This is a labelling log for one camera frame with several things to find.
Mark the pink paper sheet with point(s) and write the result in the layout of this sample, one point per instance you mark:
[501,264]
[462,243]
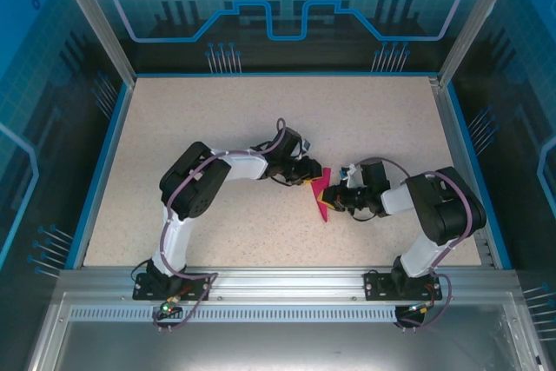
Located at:
[322,184]

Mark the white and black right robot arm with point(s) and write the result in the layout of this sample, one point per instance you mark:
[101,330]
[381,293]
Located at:
[419,258]

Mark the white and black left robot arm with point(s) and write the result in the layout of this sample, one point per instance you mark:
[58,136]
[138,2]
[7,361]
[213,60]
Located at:
[176,245]

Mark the thin blue border strip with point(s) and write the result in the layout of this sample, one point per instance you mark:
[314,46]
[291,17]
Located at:
[282,74]

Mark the blue table border strip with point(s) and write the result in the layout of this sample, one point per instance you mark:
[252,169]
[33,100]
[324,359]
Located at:
[103,171]
[475,171]

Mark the grey metal tray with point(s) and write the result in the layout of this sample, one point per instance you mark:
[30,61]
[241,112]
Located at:
[260,345]

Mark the long aluminium frame rail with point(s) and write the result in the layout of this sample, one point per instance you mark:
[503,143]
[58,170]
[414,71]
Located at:
[282,280]

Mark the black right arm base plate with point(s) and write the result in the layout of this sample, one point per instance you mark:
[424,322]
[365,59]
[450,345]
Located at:
[373,288]

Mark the short aluminium side rail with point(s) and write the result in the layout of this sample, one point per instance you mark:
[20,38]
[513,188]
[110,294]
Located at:
[452,127]

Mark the aluminium frame post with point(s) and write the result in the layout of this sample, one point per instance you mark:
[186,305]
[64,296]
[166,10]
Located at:
[101,19]
[473,19]

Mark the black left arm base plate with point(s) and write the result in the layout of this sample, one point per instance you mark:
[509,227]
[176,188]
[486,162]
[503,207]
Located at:
[140,290]

